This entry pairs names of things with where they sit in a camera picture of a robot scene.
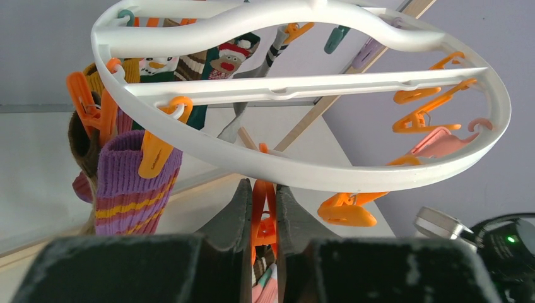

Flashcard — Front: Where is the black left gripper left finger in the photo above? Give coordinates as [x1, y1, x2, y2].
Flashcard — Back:
[13, 179, 252, 302]

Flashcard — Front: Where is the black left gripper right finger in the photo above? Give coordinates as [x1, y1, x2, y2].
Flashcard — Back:
[276, 186, 500, 302]

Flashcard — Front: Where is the orange clothespin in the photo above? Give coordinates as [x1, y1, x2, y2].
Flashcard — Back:
[138, 96, 193, 179]
[250, 179, 278, 264]
[317, 155, 423, 228]
[392, 78, 478, 134]

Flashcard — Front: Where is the purple striped sock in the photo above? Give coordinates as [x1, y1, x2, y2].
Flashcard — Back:
[94, 130, 183, 235]

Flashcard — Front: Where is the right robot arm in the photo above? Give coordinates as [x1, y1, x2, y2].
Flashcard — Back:
[471, 213, 534, 302]

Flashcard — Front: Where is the white round sock hanger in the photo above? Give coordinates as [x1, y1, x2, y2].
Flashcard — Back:
[91, 0, 512, 194]

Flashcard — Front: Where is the pink sock in basket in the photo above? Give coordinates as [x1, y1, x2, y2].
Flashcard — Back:
[252, 263, 278, 303]

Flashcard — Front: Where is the grey striped hanging sock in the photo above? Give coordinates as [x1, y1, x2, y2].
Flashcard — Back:
[217, 25, 290, 143]

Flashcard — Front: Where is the red sock purple toe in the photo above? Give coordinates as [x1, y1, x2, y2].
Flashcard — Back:
[72, 171, 98, 204]

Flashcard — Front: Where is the tan brown ribbed sock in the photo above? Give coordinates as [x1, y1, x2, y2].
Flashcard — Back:
[68, 111, 102, 181]

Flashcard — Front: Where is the pink clothespin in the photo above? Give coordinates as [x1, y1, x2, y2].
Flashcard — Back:
[407, 118, 493, 158]

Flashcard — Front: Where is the green christmas hanging sock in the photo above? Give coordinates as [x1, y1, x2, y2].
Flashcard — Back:
[184, 32, 261, 131]

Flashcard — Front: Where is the purple clothespin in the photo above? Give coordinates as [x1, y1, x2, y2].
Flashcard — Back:
[351, 37, 388, 72]

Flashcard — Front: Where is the teal clothespin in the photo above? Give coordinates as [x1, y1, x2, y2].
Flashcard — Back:
[324, 25, 351, 54]

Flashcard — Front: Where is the wooden drying rack frame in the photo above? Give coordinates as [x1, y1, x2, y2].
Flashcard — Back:
[237, 0, 435, 152]

